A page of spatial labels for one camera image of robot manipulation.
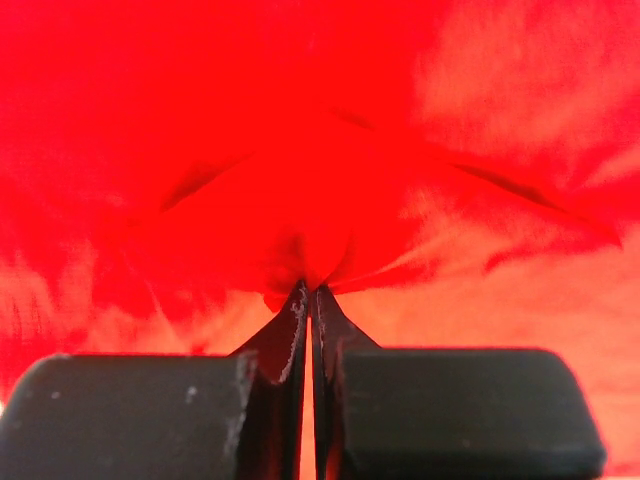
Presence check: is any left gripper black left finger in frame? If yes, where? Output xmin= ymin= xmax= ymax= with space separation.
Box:
xmin=1 ymin=283 xmax=308 ymax=480

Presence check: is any red t shirt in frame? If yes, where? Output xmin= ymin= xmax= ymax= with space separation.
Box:
xmin=1 ymin=1 xmax=639 ymax=476

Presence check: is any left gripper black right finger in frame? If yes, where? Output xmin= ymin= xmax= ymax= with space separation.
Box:
xmin=310 ymin=286 xmax=607 ymax=479

